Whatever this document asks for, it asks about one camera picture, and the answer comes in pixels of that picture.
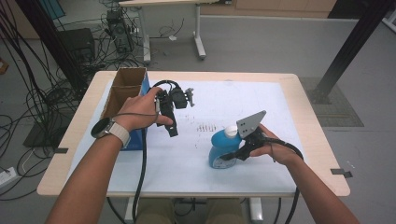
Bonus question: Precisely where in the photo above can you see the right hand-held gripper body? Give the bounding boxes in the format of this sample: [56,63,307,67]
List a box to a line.
[235,109,268,162]

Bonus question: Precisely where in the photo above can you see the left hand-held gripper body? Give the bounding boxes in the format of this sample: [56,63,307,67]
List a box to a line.
[154,87,196,110]

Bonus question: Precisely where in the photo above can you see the blue bottle with white cap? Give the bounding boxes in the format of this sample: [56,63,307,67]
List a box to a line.
[208,125,244,170]

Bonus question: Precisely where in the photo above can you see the cardboard box with blue side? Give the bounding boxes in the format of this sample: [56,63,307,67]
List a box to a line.
[99,66,152,152]

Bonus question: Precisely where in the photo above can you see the person's right hand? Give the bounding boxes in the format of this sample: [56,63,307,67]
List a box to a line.
[249,123,303,166]

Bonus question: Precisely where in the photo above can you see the person's left hand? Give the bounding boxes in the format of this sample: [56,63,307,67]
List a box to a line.
[113,87,175,133]

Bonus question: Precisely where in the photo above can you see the white table mat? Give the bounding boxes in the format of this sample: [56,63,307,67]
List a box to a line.
[66,79,305,194]

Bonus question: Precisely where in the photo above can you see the white table leg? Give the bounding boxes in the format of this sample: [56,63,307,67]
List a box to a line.
[248,197,264,223]
[124,196,139,223]

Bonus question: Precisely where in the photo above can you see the white-legged desk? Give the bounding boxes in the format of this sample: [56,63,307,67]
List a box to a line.
[118,0,233,64]

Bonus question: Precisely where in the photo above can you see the person's olive trousers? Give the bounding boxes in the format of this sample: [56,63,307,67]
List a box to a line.
[134,198,250,224]

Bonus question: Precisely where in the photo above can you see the black box device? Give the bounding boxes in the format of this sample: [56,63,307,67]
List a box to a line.
[59,27,96,64]

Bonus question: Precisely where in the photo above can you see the blue panel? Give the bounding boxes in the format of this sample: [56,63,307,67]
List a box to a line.
[38,0,66,21]

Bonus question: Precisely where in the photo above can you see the white power strip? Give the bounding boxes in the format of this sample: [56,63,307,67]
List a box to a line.
[0,166,18,189]

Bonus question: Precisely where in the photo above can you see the thin black cable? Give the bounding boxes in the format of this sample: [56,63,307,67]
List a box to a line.
[110,98,162,120]

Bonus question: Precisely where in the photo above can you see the left gripper thick black cable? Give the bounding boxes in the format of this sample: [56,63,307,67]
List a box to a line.
[132,79,183,223]

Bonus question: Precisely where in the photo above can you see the gripper thick black cable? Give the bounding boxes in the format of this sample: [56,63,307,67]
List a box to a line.
[132,79,183,223]
[264,136,304,224]

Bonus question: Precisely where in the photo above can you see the wristwatch with beige strap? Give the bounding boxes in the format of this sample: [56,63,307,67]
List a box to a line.
[90,117,132,148]

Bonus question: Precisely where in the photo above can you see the right gripper thick black cable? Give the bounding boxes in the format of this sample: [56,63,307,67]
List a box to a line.
[264,136,304,224]

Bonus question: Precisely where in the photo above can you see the tangle of black floor cables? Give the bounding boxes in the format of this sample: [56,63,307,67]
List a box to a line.
[0,0,148,202]

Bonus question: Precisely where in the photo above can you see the black metal post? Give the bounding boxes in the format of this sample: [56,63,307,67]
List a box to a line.
[311,0,395,104]
[13,0,90,91]

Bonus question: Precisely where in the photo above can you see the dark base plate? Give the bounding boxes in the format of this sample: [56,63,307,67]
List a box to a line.
[22,119,68,148]

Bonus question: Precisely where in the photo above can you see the white cable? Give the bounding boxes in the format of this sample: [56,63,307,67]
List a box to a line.
[21,148,35,175]

